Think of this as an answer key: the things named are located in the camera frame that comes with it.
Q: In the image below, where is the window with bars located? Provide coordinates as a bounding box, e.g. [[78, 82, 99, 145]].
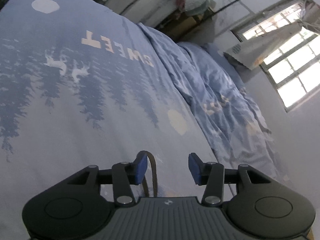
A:
[[232, 0, 319, 112]]

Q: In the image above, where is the patterned window curtain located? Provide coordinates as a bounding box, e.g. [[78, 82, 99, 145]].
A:
[[224, 21, 319, 70]]

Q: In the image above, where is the blue printed bed sheet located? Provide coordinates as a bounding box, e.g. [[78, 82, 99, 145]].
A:
[[1, 0, 214, 239]]

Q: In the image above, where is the crumpled blue duvet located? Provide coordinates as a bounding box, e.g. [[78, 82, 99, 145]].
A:
[[139, 24, 290, 183]]

